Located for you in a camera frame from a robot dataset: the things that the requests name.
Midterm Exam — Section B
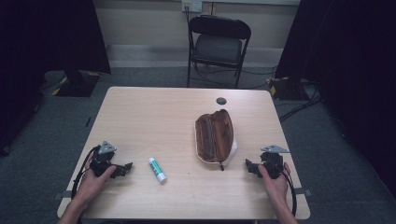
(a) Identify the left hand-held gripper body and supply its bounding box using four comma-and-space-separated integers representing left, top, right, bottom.
89, 140, 119, 178

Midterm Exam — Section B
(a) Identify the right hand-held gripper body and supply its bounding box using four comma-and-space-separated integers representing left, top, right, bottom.
259, 144, 291, 180

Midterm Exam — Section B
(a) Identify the person's right hand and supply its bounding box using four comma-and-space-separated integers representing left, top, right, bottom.
257, 161, 292, 207

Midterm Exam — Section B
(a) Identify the person's left hand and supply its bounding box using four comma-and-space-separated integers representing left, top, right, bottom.
72, 153, 118, 213

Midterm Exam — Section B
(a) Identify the white green glue stick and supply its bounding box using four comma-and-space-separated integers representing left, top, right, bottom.
148, 157, 168, 185

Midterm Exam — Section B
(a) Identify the brown open pencil case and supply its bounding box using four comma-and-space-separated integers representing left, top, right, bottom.
193, 108, 239, 172

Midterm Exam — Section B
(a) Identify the black stand base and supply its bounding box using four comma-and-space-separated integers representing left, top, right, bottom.
54, 69, 102, 98
266, 76, 311, 102

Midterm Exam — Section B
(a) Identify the black folding chair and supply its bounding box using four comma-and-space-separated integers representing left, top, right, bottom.
186, 14, 252, 90

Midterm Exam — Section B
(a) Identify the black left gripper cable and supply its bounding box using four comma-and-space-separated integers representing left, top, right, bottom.
70, 145, 102, 201

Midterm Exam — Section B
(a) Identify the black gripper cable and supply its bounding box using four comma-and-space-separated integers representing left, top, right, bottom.
279, 167, 298, 217
70, 145, 102, 201

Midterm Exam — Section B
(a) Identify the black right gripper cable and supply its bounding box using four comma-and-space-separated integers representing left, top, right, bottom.
279, 167, 298, 217

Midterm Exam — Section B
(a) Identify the grey table edge bracket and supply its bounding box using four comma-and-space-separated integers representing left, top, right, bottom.
51, 189, 73, 201
293, 188, 313, 198

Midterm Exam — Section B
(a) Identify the black floor cable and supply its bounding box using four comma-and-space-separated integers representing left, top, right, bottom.
278, 87, 323, 123

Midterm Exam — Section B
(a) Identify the white wall socket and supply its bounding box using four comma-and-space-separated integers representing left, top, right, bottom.
180, 0, 204, 14

